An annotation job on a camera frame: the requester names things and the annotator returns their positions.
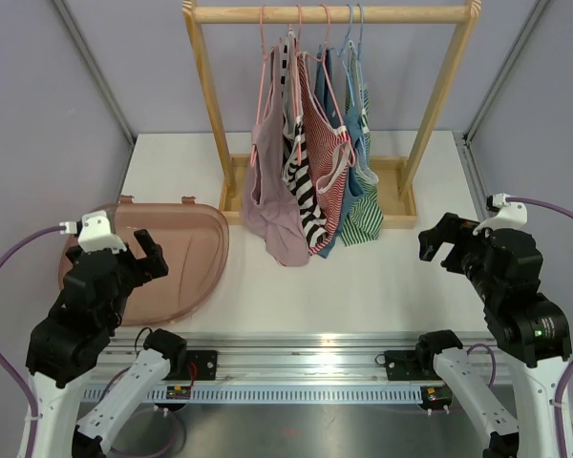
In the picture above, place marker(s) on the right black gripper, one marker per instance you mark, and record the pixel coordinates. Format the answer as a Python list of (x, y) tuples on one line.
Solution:
[(432, 239)]

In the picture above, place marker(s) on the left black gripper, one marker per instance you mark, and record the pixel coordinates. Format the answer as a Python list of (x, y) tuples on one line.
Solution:
[(148, 267)]

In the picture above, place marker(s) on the pink tank top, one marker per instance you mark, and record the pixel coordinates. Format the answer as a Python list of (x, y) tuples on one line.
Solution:
[(269, 210)]

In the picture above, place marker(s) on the red white striped tank top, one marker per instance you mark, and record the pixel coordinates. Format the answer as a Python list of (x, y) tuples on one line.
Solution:
[(328, 152)]

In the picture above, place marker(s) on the black white striped tank top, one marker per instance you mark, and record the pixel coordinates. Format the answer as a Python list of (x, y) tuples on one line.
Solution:
[(312, 216)]

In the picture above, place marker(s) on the pink wire hanger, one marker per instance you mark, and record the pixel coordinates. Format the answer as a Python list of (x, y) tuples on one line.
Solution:
[(332, 86), (293, 123), (267, 94)]

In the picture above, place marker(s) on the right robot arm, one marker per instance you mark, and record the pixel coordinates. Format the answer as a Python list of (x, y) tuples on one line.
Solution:
[(503, 265)]

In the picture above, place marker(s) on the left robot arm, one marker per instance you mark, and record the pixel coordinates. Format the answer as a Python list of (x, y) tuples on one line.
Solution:
[(65, 347)]

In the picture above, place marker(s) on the green white striped tank top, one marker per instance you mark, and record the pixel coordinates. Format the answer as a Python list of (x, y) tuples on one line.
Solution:
[(366, 216)]

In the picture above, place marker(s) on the blue tank top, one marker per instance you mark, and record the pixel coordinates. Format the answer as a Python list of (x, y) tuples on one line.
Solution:
[(353, 191)]

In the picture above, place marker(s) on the pink plastic basin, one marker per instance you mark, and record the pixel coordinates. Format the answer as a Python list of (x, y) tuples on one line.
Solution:
[(194, 239)]

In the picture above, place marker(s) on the wooden clothes rack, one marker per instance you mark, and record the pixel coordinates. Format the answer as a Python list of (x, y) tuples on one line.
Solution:
[(396, 187)]

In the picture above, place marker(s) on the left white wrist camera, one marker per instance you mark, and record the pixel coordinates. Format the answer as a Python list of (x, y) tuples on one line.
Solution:
[(95, 231)]

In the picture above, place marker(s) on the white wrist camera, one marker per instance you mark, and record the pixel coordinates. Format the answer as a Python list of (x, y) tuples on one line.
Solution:
[(507, 215), (95, 231)]

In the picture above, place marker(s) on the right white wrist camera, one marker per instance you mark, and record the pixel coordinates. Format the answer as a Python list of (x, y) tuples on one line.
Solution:
[(507, 215)]

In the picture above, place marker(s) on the aluminium mounting rail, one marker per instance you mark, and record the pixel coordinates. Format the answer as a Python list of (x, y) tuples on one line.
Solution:
[(291, 359)]

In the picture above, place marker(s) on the white slotted cable duct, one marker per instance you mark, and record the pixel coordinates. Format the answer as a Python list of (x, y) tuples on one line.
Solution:
[(287, 395)]

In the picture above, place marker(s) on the blue wire hanger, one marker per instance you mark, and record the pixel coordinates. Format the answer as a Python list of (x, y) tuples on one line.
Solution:
[(342, 51), (361, 27)]

